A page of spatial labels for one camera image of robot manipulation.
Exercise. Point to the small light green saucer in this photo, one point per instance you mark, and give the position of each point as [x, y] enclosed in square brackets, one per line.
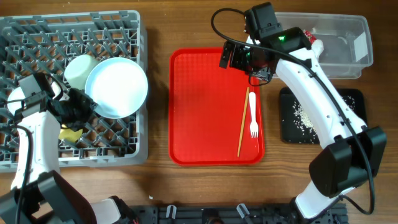
[17, 94]

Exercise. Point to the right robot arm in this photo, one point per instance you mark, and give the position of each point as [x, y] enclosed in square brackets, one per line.
[351, 151]

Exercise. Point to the yellow plastic cup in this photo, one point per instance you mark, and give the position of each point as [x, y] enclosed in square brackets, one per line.
[69, 134]

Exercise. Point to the grey dishwasher rack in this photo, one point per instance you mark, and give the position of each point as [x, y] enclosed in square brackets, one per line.
[48, 43]

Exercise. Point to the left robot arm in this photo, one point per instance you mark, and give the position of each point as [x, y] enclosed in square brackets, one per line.
[39, 194]

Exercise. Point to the light green bowl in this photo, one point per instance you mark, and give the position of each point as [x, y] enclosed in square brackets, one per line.
[77, 71]

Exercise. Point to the wooden chopstick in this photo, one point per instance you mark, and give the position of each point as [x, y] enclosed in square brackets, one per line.
[243, 121]

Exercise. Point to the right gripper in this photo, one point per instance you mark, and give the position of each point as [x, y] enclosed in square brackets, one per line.
[236, 61]

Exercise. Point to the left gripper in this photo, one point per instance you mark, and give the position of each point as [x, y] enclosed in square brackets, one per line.
[88, 105]

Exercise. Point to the white plastic fork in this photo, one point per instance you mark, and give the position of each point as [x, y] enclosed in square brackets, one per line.
[254, 128]

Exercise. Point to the red sauce packet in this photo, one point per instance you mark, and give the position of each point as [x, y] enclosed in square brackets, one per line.
[310, 36]

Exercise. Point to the red plastic tray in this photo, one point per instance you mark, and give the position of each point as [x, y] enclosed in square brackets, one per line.
[205, 111]

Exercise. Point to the clear plastic bin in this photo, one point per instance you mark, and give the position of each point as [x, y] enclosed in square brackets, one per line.
[348, 47]

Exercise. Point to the large light blue plate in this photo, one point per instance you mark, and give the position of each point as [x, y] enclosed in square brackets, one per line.
[118, 86]

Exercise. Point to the pile of rice waste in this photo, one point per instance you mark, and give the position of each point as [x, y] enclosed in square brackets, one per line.
[302, 120]

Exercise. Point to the black plastic tray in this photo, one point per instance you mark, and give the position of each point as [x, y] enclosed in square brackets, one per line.
[291, 134]

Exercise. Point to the white napkin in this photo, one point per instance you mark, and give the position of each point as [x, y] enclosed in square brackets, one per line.
[318, 48]

